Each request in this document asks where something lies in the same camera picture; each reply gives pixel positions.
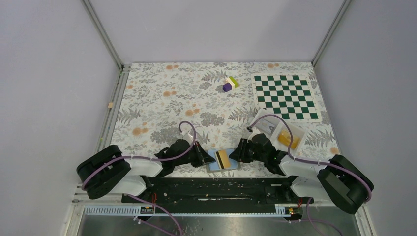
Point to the floral table mat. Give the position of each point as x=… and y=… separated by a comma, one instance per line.
x=162, y=99

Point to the silver card in bin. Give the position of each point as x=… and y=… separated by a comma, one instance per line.
x=267, y=126

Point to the purple block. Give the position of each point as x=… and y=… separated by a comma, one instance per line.
x=227, y=87

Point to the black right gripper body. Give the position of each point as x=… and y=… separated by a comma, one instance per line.
x=261, y=157

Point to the translucent plastic bin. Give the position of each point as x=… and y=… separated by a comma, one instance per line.
x=280, y=125

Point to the left aluminium frame post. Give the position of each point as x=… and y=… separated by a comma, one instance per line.
x=102, y=33

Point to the aluminium frame post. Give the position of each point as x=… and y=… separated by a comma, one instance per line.
x=102, y=33
x=330, y=32

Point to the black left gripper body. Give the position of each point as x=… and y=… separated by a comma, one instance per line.
x=187, y=159

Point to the white pink block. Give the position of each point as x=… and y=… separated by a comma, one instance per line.
x=230, y=83

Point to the green block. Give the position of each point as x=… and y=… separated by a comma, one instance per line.
x=234, y=81

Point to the orange card in bin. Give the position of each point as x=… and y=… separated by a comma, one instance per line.
x=285, y=138

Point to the right aluminium frame post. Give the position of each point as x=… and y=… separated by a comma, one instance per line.
x=330, y=32

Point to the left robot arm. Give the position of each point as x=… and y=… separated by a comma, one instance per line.
x=109, y=171

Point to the green white chessboard mat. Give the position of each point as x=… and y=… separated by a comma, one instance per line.
x=289, y=96

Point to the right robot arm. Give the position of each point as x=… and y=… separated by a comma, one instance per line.
x=337, y=180

